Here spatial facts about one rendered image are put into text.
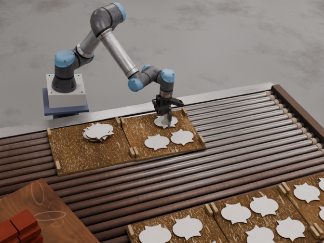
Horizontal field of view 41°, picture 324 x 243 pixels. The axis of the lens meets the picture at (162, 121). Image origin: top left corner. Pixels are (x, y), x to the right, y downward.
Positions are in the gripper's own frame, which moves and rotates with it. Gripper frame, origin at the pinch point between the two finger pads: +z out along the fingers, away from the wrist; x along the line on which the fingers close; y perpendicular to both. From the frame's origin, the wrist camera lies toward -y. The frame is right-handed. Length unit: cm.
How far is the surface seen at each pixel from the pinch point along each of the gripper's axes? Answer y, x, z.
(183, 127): -8.9, 6.6, 0.6
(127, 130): 24.5, 1.9, 0.5
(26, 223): 84, 81, -37
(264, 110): -68, 1, 3
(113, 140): 34.0, 7.9, 0.4
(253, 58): -191, -191, 96
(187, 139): -6.1, 18.3, -0.4
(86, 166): 52, 24, 0
